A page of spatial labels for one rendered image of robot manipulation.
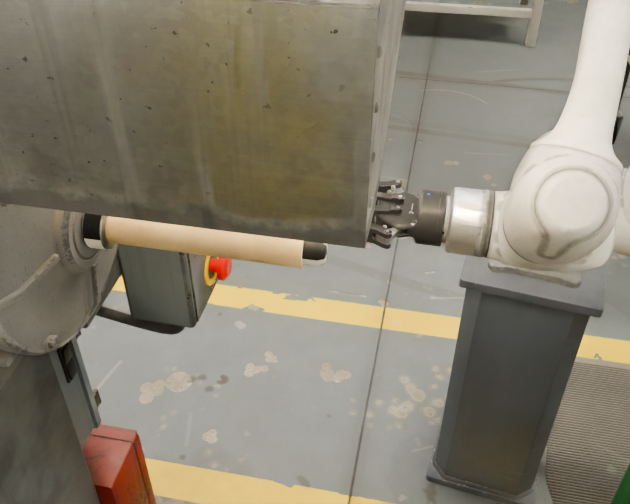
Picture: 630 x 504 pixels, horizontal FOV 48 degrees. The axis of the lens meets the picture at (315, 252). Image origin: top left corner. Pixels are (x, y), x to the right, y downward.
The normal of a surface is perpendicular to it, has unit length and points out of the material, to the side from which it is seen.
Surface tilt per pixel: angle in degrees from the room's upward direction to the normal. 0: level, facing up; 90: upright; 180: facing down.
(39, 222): 85
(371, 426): 0
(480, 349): 90
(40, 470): 90
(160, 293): 90
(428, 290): 0
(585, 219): 52
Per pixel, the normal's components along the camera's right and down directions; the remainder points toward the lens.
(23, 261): 0.94, 0.18
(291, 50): -0.20, 0.62
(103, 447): 0.00, -0.77
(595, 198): -0.26, 0.08
